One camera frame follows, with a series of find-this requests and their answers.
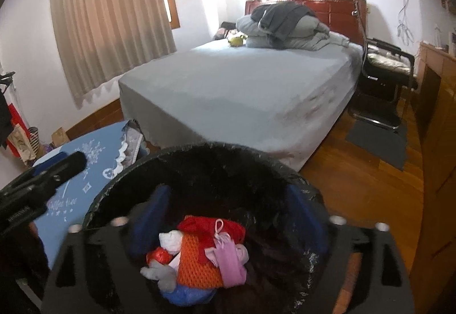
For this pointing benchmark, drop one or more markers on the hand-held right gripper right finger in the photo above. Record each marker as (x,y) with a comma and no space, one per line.
(313,228)

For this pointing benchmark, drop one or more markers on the green plush toy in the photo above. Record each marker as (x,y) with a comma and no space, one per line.
(236,40)

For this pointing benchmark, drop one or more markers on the large orange foam net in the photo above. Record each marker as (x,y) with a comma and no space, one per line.
(199,262)

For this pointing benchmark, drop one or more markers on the black pillow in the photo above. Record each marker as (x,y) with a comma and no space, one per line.
(224,28)

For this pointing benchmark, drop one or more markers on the red plastic bag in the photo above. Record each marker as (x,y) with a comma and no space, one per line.
(210,228)

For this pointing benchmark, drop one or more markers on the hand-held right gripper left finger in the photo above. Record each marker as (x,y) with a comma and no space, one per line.
(156,207)

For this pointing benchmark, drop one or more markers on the pink face mask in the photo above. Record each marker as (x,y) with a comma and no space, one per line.
(228,258)

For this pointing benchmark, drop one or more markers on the grey floor mat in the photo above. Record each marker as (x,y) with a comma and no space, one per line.
(381,143)

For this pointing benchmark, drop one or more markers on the red hanging bag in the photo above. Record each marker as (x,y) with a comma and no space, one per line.
(16,118)

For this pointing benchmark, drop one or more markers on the folded grey quilt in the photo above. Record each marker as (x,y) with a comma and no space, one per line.
(306,38)

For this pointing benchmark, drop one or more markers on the brown paper bag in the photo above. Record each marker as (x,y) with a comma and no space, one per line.
(60,137)

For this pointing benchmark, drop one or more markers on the red shiny wrapper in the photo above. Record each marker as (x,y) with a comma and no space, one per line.
(158,257)

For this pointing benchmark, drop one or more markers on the pinkish white tissue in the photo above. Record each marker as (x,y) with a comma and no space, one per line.
(242,252)

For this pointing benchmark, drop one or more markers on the grey pillow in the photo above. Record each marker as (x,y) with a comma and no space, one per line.
(247,28)

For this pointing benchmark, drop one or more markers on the dark grey clothing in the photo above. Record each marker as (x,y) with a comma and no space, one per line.
(281,20)

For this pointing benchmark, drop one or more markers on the wide beige curtain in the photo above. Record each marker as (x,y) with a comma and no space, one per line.
(107,14)

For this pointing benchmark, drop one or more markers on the hanging black clothing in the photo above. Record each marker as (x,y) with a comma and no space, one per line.
(3,114)

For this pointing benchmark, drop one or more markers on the wooden desk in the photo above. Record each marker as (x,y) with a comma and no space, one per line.
(436,103)

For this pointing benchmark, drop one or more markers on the red wooden headboard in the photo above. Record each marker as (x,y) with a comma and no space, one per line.
(342,18)

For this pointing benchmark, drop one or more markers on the blue plastic bag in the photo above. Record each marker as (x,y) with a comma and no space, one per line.
(192,297)

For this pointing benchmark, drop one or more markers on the bed with grey sheet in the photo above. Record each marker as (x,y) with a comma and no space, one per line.
(242,93)

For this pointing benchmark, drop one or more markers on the black lined trash bin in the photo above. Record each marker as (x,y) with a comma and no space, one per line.
(213,171)

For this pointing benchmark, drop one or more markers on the striped bag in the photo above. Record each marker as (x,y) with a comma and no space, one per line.
(34,137)

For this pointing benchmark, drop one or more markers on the grey tissue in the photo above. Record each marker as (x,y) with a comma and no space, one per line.
(160,274)

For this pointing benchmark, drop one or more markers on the blue printed tablecloth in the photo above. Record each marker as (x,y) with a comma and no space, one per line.
(96,160)

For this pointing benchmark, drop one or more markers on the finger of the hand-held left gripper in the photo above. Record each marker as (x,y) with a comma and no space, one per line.
(67,164)

